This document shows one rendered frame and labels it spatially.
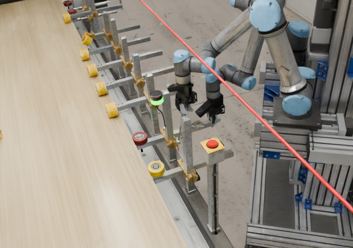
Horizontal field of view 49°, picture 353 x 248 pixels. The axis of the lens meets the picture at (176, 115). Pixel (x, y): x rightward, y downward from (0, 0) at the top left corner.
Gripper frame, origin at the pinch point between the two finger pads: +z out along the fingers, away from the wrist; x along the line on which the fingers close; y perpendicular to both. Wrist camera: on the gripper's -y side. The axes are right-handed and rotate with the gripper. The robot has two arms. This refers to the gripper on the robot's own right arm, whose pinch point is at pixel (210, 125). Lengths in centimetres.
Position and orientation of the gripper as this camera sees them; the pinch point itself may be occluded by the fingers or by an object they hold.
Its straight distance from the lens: 219.2
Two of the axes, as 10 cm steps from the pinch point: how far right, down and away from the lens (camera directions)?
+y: 9.2, -3.0, 2.6
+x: -3.8, -5.4, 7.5
